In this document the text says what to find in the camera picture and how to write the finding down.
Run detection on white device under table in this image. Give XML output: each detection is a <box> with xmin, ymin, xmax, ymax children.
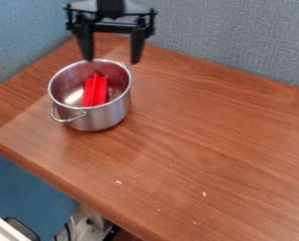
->
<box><xmin>0</xmin><ymin>217</ymin><xmax>40</xmax><ymax>241</ymax></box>

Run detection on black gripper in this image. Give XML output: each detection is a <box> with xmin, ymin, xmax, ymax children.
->
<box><xmin>64</xmin><ymin>0</ymin><xmax>157</xmax><ymax>64</ymax></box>

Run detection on stainless steel pot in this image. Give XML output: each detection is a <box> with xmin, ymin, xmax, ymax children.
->
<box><xmin>48</xmin><ymin>58</ymin><xmax>132</xmax><ymax>132</ymax></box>

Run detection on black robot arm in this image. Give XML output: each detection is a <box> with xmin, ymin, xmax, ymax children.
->
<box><xmin>64</xmin><ymin>0</ymin><xmax>157</xmax><ymax>64</ymax></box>

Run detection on red plastic block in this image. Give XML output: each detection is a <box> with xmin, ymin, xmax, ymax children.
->
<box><xmin>81</xmin><ymin>72</ymin><xmax>108</xmax><ymax>107</ymax></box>

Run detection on white cables under table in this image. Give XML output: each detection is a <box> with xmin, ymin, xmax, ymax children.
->
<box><xmin>53</xmin><ymin>205</ymin><xmax>116</xmax><ymax>241</ymax></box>

